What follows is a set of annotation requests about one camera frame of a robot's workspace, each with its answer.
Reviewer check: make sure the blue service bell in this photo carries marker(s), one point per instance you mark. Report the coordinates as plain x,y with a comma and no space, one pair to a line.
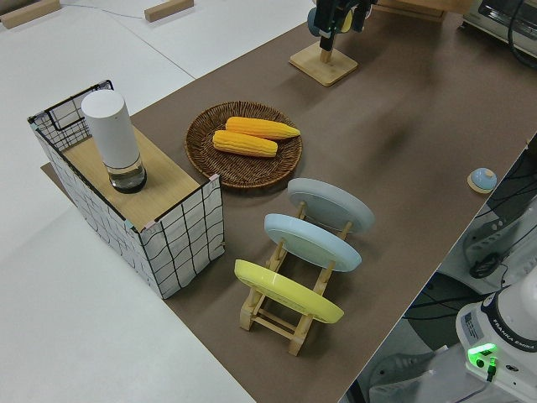
482,179

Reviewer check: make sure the white toaster oven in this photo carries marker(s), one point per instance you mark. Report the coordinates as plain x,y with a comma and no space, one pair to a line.
491,21

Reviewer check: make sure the yellow plate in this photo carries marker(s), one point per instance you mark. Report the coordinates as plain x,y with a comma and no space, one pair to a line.
285,289

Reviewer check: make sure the light blue plate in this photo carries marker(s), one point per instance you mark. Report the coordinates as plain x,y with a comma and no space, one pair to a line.
310,241

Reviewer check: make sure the brown wicker basket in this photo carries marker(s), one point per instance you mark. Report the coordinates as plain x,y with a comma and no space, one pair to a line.
251,172

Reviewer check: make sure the wooden mug rack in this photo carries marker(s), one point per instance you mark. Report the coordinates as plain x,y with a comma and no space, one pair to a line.
323,67

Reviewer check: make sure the wooden plate rack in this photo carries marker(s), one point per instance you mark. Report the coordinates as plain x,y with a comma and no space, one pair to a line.
268,323

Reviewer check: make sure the dark blue mug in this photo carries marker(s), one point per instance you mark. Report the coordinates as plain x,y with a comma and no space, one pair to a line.
311,21

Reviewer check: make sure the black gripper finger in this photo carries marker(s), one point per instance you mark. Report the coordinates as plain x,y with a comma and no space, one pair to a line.
361,14
325,17

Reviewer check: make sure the light wooden cabinet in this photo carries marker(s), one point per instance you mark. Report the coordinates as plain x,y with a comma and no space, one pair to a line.
411,6

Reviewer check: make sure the grey plate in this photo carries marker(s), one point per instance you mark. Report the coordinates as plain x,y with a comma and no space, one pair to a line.
331,201

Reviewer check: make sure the white cylinder bottle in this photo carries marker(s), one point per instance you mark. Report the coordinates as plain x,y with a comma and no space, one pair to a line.
111,134

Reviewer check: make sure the brown table mat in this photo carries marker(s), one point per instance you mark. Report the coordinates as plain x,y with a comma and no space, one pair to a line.
398,105

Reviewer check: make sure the yellow corn cob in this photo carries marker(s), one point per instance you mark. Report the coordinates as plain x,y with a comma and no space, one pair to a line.
260,127
245,144

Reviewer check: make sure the wooden block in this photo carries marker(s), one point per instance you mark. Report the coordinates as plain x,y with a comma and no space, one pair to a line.
168,10
29,14

